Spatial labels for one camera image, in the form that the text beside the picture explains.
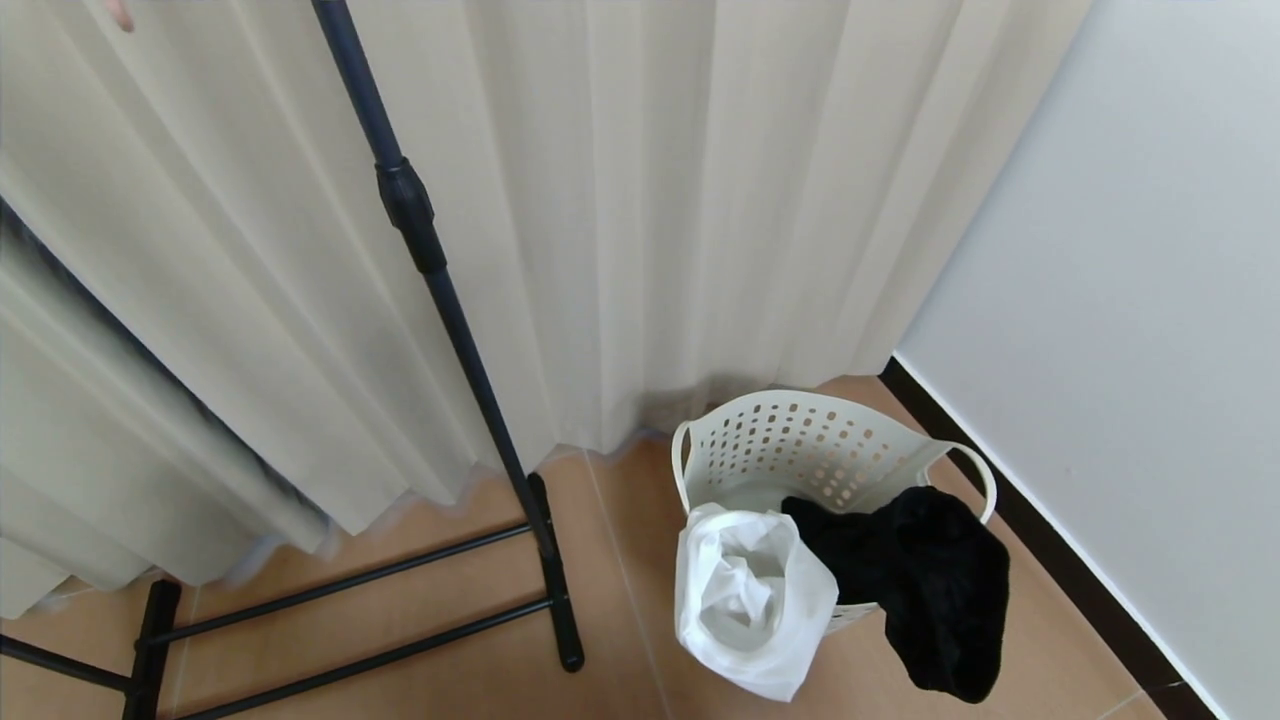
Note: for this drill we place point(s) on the black clothes rack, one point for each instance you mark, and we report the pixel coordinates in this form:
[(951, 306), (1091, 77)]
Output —
[(405, 205)]

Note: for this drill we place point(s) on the black shorts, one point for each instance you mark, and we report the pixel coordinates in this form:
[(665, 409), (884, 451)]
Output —
[(930, 590)]

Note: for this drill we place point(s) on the white garment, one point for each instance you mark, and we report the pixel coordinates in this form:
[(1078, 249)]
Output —
[(750, 600)]

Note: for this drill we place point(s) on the beige curtain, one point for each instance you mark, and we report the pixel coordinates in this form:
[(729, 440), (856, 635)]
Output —
[(700, 180), (90, 450)]

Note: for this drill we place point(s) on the white laundry basket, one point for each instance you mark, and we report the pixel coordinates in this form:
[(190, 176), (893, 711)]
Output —
[(800, 445)]

